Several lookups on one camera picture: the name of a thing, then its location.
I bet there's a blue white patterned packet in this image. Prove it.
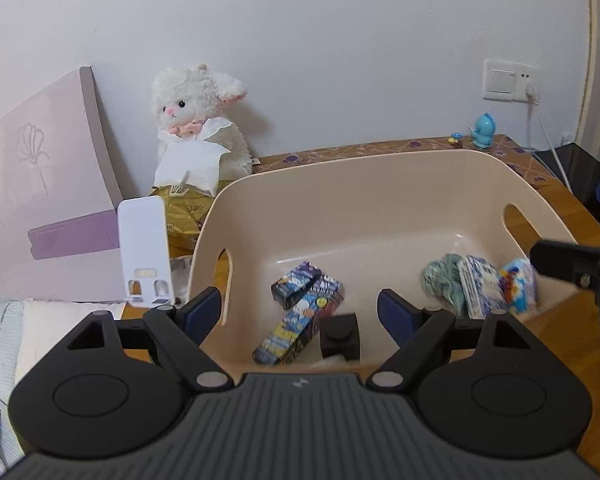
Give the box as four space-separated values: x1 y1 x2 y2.
458 255 507 320

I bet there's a white pillow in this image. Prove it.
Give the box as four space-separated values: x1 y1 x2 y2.
15 299 124 384

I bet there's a white wall socket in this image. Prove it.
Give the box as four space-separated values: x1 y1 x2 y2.
482 60 543 102

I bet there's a blue figurine toy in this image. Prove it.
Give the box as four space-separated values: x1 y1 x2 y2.
470 113 496 150

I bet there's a colourful cartoon character box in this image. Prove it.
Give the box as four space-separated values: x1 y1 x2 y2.
252 275 344 366

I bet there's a beige plastic storage bin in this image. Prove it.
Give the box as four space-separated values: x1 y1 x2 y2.
189 150 571 374

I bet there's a teal knitted cloth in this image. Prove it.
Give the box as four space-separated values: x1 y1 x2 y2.
420 254 467 318

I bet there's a black small box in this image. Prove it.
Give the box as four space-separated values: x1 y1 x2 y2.
318 313 361 361

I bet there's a blue cartoon tissue pack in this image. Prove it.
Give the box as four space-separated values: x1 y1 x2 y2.
498 258 538 314

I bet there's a white plush lamb toy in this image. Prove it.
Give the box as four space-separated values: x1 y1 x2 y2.
151 64 252 196

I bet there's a white power cable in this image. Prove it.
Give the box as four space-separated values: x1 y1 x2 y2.
524 84 574 194

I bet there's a small dark cartoon box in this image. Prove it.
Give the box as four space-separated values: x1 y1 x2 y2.
271 261 322 310

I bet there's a white phone stand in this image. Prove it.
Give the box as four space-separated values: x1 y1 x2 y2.
118 196 174 309

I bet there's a pink purple headboard panel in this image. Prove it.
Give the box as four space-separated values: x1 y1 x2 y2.
0 67 124 302

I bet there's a tiny blue mushroom figurine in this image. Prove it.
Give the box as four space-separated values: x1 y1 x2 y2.
448 132 464 148

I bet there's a gold wrapped package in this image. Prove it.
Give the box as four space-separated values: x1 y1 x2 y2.
150 184 214 258

